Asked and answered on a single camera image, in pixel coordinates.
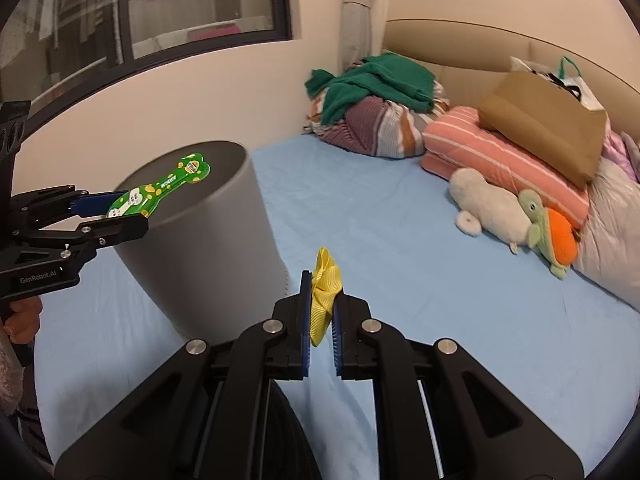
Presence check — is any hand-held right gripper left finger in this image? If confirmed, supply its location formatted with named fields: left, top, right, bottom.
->
left=55, top=270, right=315, bottom=480

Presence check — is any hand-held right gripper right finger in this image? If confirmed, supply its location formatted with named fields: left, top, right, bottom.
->
left=331, top=295, right=586, bottom=480

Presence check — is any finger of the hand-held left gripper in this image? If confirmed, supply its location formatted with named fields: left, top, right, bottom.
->
left=12, top=185, right=125, bottom=229
left=15, top=214, right=150, bottom=262

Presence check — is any yellow crinkled wrapper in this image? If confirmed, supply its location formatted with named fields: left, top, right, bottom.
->
left=310, top=246, right=344, bottom=347

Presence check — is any green printed candy wrapper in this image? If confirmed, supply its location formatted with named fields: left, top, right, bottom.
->
left=107, top=152, right=211, bottom=219

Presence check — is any grey round bin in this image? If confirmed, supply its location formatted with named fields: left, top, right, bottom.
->
left=107, top=141, right=290, bottom=344

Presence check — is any person's left forearm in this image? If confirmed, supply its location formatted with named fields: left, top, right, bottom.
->
left=0, top=332, right=36, bottom=412

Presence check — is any person's left hand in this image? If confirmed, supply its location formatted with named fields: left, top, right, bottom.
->
left=2, top=297, right=42, bottom=345

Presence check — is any light blue bed sheet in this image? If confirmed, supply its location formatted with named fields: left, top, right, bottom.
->
left=10, top=137, right=640, bottom=480

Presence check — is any striped bundled blanket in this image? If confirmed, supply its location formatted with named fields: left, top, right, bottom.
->
left=302, top=82, right=451, bottom=160

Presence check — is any white plush toy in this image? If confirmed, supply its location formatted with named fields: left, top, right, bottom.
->
left=448, top=167, right=534, bottom=255

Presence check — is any pink striped pillow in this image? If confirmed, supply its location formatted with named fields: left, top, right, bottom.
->
left=420, top=106, right=592, bottom=231

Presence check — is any black framed window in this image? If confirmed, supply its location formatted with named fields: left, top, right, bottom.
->
left=0, top=0, right=294, bottom=137

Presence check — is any green turtle plush toy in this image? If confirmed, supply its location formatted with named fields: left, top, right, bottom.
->
left=517, top=189, right=580, bottom=279

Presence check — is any green knitted cloth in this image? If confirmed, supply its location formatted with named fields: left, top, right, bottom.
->
left=306, top=52, right=436, bottom=126

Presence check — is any pale grey duvet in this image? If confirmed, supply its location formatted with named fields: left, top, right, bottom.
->
left=570, top=157, right=640, bottom=306

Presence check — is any brown paper bag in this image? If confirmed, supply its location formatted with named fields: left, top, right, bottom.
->
left=478, top=71, right=610, bottom=190

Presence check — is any beige curtain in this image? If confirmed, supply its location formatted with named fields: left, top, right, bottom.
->
left=336, top=0, right=391, bottom=74

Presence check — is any beige bed headboard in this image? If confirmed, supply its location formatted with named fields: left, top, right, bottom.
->
left=382, top=20, right=640, bottom=126

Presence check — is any purple cloth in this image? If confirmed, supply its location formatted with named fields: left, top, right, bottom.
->
left=602, top=130, right=639, bottom=181

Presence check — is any white plastic bag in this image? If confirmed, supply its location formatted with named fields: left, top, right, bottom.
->
left=510, top=56, right=609, bottom=113

